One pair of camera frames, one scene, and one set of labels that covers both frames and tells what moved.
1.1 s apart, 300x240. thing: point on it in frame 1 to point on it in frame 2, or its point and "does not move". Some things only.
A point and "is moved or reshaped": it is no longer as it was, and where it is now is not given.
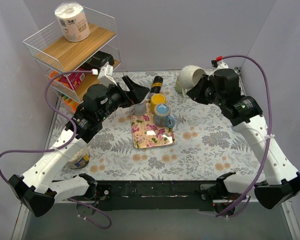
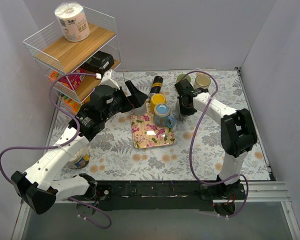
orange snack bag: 53,74 does not move
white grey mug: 188,77 to 183,118
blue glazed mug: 162,117 does not move
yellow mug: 156,99 does not move
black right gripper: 198,88 to 187,93
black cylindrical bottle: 157,84 does not move
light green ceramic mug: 178,87 is moved or reshaped
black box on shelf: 98,61 does not move
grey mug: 138,109 does not move
